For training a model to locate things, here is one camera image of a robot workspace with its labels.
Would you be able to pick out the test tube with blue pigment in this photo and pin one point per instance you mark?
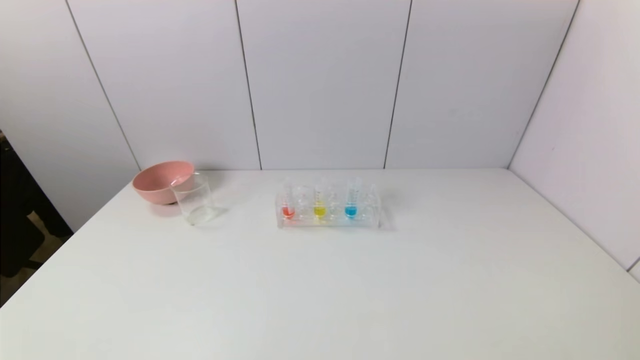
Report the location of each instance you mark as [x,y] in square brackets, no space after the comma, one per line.
[351,211]

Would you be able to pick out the clear plastic test tube rack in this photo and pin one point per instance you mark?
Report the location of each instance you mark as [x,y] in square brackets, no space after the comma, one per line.
[332,222]

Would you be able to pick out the test tube with yellow pigment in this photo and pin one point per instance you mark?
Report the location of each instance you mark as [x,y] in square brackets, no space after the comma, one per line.
[320,211]

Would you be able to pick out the black furniture beside table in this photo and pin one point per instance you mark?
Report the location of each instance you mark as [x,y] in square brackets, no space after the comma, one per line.
[20,215]

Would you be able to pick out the clear glass beaker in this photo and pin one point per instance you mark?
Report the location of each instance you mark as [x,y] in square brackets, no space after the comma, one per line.
[197,205]

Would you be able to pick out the pink bowl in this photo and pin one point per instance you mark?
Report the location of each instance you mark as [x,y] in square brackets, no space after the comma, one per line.
[157,185]

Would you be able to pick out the test tube with red pigment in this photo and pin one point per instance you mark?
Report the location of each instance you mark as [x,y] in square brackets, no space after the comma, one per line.
[288,212]

